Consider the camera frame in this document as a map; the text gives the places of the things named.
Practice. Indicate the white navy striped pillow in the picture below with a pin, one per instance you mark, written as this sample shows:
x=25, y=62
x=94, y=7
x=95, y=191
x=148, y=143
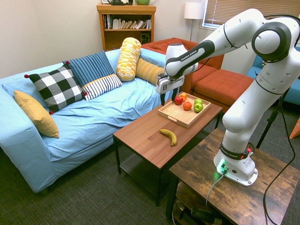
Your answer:
x=102, y=86

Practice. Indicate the red apple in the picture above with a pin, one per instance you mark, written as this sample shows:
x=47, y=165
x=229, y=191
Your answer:
x=178, y=100

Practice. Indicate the blue striped pillow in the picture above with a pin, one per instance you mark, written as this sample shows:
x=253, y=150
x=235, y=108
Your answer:
x=90, y=66

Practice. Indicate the wooden window blinds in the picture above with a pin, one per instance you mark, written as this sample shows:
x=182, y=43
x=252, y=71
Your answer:
x=253, y=10

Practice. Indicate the large orange fruit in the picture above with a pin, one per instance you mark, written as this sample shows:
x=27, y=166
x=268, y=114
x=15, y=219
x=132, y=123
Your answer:
x=187, y=105

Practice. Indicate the green apple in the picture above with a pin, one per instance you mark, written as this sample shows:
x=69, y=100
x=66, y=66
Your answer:
x=198, y=107
x=198, y=101

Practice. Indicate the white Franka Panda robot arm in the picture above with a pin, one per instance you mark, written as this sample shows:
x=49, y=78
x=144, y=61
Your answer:
x=248, y=77

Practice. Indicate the black camera tripod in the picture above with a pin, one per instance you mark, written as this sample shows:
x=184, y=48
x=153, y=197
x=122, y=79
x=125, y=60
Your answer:
x=272, y=119

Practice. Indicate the wooden coffee table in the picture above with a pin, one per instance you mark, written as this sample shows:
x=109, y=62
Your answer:
x=164, y=138

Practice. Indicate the orange cone object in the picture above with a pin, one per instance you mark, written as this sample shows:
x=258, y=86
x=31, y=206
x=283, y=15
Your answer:
x=295, y=131

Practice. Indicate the yellow white patterned bolster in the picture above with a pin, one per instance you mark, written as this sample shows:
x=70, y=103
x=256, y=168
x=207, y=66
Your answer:
x=128, y=59

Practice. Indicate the black speaker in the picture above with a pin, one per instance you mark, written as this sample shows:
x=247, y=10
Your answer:
x=145, y=38

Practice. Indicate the blue armchair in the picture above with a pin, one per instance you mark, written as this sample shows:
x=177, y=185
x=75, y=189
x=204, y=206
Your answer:
x=281, y=77

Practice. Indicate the wooden serving tray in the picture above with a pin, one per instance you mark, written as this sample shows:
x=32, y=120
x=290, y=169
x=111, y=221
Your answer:
x=184, y=109

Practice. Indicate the mustard yellow square pillow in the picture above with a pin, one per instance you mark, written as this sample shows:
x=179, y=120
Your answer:
x=37, y=114

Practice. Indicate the small orange fruit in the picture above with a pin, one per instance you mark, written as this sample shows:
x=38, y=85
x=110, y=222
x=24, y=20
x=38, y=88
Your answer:
x=184, y=95

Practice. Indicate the rustic dark wood table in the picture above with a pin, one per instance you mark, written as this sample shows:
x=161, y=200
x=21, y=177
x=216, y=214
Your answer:
x=234, y=187

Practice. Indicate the white floor lamp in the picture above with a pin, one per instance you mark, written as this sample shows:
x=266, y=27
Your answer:
x=193, y=16

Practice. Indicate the green bowl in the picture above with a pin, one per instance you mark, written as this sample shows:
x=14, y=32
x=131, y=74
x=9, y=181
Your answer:
x=142, y=2

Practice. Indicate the black white object on shelf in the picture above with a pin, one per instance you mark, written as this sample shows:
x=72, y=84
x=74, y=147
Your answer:
x=117, y=2

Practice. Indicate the wooden bookshelf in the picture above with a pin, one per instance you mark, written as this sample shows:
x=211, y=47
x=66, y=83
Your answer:
x=126, y=25

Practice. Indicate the row of books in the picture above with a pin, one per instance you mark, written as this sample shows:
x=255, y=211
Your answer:
x=127, y=23

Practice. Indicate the light blue sofa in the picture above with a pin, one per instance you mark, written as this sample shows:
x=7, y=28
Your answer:
x=77, y=122

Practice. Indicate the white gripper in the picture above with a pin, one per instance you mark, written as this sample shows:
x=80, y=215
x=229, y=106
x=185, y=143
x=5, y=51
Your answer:
x=167, y=85

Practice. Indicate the black white checkered pillow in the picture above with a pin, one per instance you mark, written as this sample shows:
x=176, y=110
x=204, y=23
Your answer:
x=57, y=87

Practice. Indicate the yellow banana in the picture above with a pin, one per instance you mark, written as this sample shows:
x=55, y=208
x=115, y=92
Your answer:
x=170, y=136

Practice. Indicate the black power strip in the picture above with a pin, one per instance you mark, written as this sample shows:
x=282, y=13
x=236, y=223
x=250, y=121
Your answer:
x=199, y=213

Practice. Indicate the mustard striped pillow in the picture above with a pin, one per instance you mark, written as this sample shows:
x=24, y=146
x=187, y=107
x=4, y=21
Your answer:
x=148, y=71

